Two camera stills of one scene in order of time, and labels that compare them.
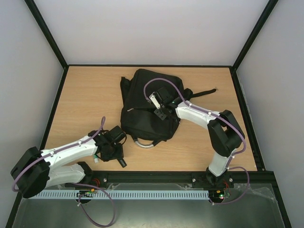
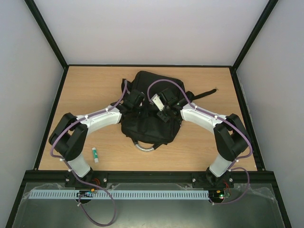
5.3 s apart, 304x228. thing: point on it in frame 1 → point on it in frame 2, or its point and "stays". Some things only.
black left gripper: (119, 154) → (145, 113)
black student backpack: (149, 101) stays
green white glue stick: (96, 159) stays
